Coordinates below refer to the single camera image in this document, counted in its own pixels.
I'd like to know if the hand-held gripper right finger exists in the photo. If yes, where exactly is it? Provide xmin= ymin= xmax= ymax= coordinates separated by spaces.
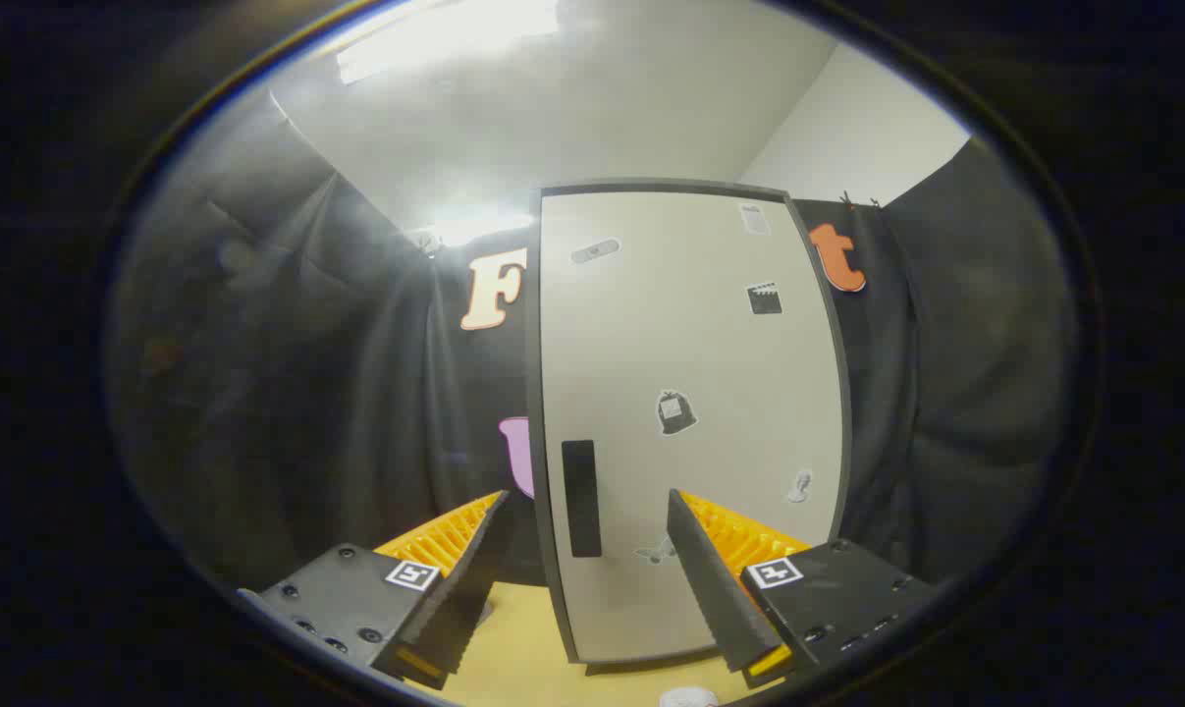
xmin=666 ymin=487 xmax=939 ymax=690

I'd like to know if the white shoe cabinet door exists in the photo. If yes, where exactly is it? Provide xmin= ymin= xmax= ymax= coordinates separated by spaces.
xmin=538 ymin=190 xmax=845 ymax=665

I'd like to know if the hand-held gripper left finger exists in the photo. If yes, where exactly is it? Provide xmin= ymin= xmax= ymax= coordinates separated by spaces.
xmin=237 ymin=489 xmax=516 ymax=691

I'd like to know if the grey shoe cabinet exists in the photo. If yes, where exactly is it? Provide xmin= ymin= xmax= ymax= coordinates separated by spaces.
xmin=524 ymin=178 xmax=856 ymax=679

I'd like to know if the black backdrop cloth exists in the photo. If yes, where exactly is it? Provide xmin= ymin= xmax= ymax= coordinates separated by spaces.
xmin=111 ymin=93 xmax=1079 ymax=590

